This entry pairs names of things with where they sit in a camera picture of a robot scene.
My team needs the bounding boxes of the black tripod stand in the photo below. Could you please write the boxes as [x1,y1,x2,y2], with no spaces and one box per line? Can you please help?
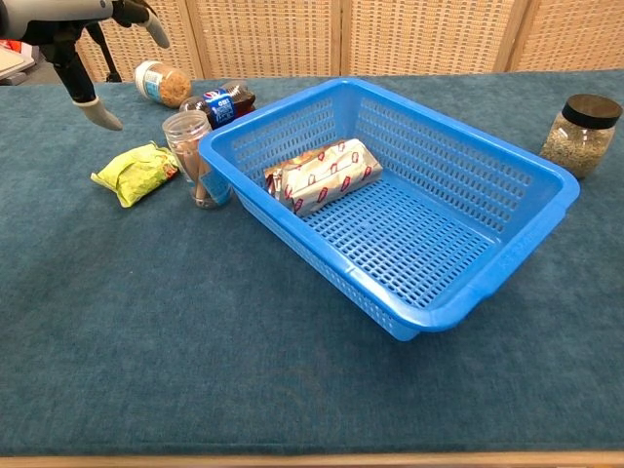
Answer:
[87,21,123,83]

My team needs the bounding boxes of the black-lid jar of grains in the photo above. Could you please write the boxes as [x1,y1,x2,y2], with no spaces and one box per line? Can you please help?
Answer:
[539,94,623,178]

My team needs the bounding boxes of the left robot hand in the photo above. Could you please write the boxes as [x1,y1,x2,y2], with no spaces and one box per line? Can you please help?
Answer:
[0,0,172,132]

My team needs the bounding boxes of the white background desk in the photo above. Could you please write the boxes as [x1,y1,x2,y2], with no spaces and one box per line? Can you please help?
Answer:
[0,41,36,87]

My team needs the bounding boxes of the white-lid jar brown contents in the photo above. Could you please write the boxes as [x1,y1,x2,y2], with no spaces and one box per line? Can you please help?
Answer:
[134,59,192,108]

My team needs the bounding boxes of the woven folding screen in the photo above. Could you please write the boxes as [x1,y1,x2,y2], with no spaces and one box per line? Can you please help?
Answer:
[72,0,624,83]

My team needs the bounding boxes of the red white snack packet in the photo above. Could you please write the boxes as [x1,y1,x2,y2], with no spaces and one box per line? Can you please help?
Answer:
[264,137,384,217]

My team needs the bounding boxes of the blue plastic basket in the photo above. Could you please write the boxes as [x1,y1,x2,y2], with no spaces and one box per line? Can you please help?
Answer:
[197,76,581,342]

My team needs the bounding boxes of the transparent jar blue label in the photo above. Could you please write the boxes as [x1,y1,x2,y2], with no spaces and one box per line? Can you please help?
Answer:
[162,109,234,210]

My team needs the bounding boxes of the yellow snack bag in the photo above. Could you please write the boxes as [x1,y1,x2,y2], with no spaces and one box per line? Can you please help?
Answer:
[91,140,180,209]

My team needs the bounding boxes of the blue table mat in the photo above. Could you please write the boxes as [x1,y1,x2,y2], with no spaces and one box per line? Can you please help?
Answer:
[0,69,624,457]

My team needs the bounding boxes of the cola bottle blue cap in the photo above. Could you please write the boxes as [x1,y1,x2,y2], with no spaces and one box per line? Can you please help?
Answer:
[178,80,257,130]

